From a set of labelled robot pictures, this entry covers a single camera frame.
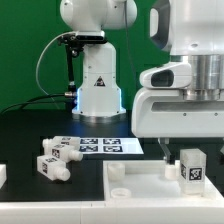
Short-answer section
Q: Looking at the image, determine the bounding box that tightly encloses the white fence front wall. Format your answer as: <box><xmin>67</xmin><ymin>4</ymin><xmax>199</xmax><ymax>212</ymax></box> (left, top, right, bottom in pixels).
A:
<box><xmin>0</xmin><ymin>200</ymin><xmax>224</xmax><ymax>224</ymax></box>

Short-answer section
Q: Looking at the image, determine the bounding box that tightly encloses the white fence wall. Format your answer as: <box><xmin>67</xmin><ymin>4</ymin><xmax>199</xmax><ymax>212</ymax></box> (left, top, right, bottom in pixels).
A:
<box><xmin>0</xmin><ymin>164</ymin><xmax>7</xmax><ymax>189</ymax></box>
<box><xmin>0</xmin><ymin>200</ymin><xmax>224</xmax><ymax>224</ymax></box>

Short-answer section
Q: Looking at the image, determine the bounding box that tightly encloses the white sheet with markers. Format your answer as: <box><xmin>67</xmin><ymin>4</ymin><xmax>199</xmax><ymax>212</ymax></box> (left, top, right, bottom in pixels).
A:
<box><xmin>80</xmin><ymin>138</ymin><xmax>143</xmax><ymax>155</ymax></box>

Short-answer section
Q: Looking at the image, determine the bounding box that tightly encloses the white square tabletop tray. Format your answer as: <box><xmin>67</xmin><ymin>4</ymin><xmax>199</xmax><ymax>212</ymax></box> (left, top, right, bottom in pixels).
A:
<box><xmin>103</xmin><ymin>160</ymin><xmax>224</xmax><ymax>206</ymax></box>

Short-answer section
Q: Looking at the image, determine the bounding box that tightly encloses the black cable on table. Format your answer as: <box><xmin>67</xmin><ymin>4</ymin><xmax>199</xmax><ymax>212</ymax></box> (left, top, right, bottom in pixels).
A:
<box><xmin>0</xmin><ymin>93</ymin><xmax>76</xmax><ymax>116</ymax></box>

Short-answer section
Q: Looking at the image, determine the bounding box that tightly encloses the white fence left wall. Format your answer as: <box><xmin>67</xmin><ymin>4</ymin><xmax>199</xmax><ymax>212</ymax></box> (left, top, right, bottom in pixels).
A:
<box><xmin>0</xmin><ymin>164</ymin><xmax>7</xmax><ymax>189</ymax></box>

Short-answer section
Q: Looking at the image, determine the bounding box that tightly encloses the grey camera cable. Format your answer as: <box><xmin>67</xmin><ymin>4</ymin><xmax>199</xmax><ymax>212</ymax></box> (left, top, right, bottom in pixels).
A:
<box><xmin>35</xmin><ymin>31</ymin><xmax>73</xmax><ymax>101</ymax></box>

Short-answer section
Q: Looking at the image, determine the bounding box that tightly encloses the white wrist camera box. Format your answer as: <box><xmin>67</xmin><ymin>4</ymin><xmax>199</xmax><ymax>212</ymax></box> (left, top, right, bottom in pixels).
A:
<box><xmin>140</xmin><ymin>62</ymin><xmax>192</xmax><ymax>89</ymax></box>

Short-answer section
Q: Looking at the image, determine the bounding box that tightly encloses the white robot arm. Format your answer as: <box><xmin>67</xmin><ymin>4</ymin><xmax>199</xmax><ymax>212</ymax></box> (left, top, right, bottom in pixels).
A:
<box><xmin>60</xmin><ymin>0</ymin><xmax>224</xmax><ymax>138</ymax></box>

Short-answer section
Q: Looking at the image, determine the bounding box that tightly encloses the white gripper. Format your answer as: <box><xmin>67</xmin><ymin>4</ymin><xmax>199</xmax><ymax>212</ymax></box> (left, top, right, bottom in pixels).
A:
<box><xmin>131</xmin><ymin>88</ymin><xmax>224</xmax><ymax>165</ymax></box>

